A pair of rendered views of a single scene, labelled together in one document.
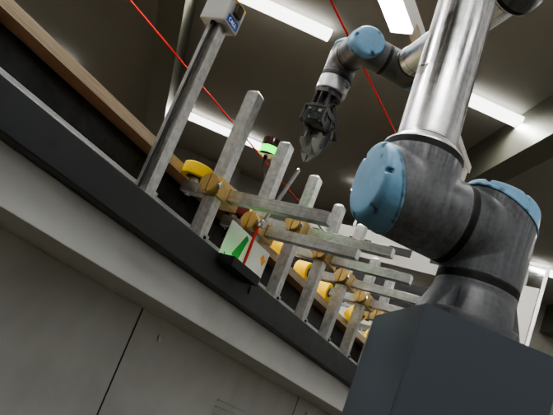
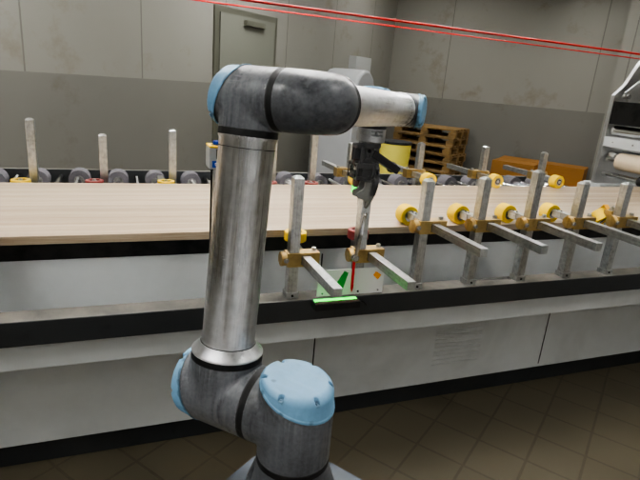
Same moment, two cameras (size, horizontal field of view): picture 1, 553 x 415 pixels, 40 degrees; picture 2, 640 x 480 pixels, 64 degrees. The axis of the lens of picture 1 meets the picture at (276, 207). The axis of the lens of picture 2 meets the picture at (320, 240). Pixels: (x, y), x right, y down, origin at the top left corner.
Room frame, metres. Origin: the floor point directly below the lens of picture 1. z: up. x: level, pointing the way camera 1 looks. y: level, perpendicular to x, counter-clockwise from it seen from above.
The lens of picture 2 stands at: (0.64, -0.95, 1.43)
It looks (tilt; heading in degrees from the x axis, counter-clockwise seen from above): 17 degrees down; 39
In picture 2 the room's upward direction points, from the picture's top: 5 degrees clockwise
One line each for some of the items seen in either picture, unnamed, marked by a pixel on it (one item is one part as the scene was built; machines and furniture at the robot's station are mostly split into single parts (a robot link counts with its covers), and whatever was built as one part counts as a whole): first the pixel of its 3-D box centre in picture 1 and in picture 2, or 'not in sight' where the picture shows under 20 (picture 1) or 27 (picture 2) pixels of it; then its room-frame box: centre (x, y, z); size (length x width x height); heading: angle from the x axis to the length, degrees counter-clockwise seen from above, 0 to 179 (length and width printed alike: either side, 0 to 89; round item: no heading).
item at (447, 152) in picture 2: not in sight; (429, 150); (8.82, 3.39, 0.42); 1.14 x 0.78 x 0.84; 96
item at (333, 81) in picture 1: (332, 88); (370, 135); (2.00, -0.03, 1.28); 0.10 x 0.09 x 0.05; 61
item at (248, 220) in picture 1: (257, 227); (364, 253); (2.11, 0.03, 0.84); 0.13 x 0.06 x 0.05; 151
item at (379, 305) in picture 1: (379, 305); (593, 225); (2.97, -0.52, 0.95); 0.50 x 0.04 x 0.04; 61
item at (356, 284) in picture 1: (362, 285); (547, 227); (2.75, -0.40, 0.95); 0.50 x 0.04 x 0.04; 61
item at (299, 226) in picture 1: (299, 229); (428, 226); (2.33, -0.09, 0.94); 0.13 x 0.06 x 0.05; 151
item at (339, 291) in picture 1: (341, 283); (527, 228); (2.75, -0.33, 0.92); 0.03 x 0.03 x 0.48; 61
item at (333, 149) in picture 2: not in sight; (346, 125); (6.99, 3.86, 0.81); 0.83 x 0.70 x 1.63; 6
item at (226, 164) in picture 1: (223, 172); (293, 245); (1.87, 0.16, 0.89); 0.03 x 0.03 x 0.48; 61
